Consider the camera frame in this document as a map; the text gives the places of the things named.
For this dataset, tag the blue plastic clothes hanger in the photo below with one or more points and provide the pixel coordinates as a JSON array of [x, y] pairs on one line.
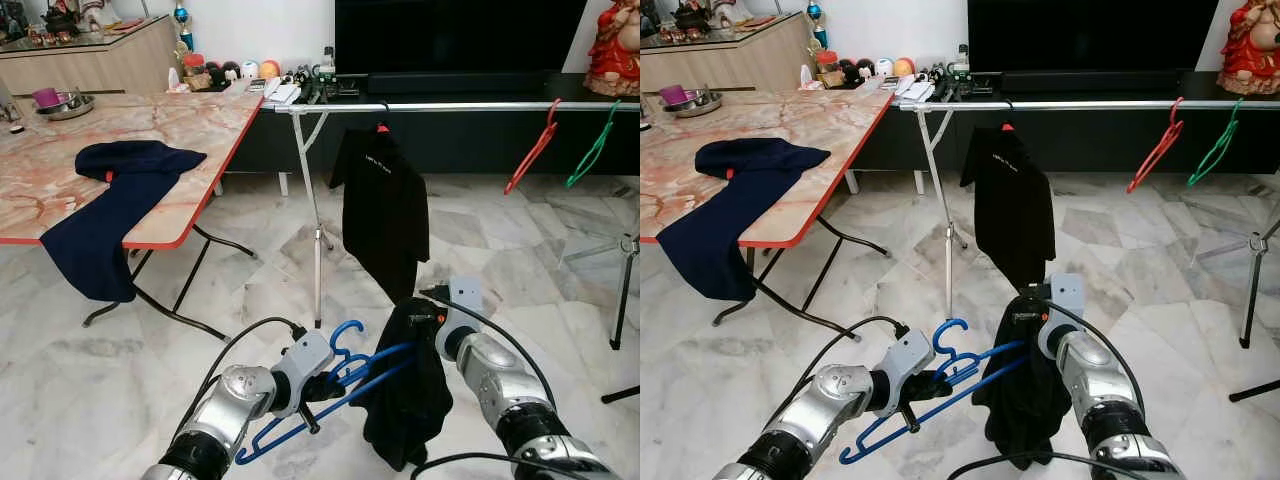
[[270, 443], [880, 440]]

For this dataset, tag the black shirt with white print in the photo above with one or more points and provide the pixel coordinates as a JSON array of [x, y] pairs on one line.
[[1020, 400], [1010, 215], [380, 215], [405, 400]]

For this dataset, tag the navy shirt with red trim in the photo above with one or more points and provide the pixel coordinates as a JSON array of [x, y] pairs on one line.
[[100, 240], [715, 240]]

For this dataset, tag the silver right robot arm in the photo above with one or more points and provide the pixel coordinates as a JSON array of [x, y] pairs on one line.
[[495, 375], [1095, 375]]

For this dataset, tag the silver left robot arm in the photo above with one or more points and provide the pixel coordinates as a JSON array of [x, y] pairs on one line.
[[825, 400], [225, 400]]

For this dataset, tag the red plastic clothes hanger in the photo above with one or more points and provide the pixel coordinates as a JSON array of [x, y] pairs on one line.
[[533, 150], [1156, 148]]

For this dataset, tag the black clothes hanger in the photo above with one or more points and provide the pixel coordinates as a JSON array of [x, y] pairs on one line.
[[384, 115], [1011, 115]]

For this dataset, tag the green plastic clothes hanger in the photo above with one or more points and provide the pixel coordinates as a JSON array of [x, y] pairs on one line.
[[591, 148], [1215, 146]]

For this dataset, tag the black television console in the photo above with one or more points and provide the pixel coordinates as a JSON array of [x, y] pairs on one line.
[[1090, 145], [460, 145]]

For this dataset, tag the silver metal clothes rack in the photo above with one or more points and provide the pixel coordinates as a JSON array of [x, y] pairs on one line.
[[450, 105], [1080, 104]]

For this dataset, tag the black soundbar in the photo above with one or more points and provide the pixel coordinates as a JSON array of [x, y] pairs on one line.
[[458, 84], [1090, 83]]

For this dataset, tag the black desk gadget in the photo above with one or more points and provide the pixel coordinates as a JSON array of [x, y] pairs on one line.
[[976, 86], [342, 88]]

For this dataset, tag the black remote control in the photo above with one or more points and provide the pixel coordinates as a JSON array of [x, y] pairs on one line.
[[946, 90], [311, 92]]

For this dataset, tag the stack of papers and magazines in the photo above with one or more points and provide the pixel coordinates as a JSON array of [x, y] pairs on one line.
[[282, 92], [916, 90]]

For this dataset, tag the clear bottle with green base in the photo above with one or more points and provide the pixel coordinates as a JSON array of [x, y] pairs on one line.
[[961, 61], [327, 63]]

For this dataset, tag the marble pattern folding table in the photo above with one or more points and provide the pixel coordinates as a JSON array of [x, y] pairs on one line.
[[190, 130], [820, 130]]

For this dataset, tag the black flat screen television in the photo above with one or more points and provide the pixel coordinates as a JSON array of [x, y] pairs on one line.
[[460, 38], [1090, 38]]

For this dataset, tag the glass jar with red lid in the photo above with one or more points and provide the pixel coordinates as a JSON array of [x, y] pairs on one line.
[[827, 70], [194, 72]]

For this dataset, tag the red laughing Buddha statue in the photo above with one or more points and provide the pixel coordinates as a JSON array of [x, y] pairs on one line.
[[612, 50], [1250, 50]]

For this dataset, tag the white tissue pack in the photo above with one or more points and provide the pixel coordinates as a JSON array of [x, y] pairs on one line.
[[177, 82], [808, 80]]

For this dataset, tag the purple cup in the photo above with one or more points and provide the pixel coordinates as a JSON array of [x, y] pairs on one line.
[[47, 97], [674, 95]]

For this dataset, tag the steel bowl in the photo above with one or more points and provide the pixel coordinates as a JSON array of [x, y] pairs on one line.
[[702, 106], [72, 108]]

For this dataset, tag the gold and blue trophy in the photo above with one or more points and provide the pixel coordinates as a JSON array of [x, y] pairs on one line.
[[816, 20], [183, 22]]

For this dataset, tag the light wooden sideboard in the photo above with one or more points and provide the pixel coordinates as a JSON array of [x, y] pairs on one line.
[[730, 62], [90, 65]]

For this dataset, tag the dark teapot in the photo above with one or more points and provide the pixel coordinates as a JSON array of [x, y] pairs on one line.
[[61, 20], [693, 18]]

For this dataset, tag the flat red tray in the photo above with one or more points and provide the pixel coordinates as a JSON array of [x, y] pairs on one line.
[[128, 23], [759, 21]]

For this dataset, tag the white porcelain figurine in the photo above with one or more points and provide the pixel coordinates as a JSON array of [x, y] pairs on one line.
[[100, 9], [732, 8]]

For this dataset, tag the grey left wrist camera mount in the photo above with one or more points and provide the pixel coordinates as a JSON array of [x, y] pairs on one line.
[[910, 360], [305, 360]]

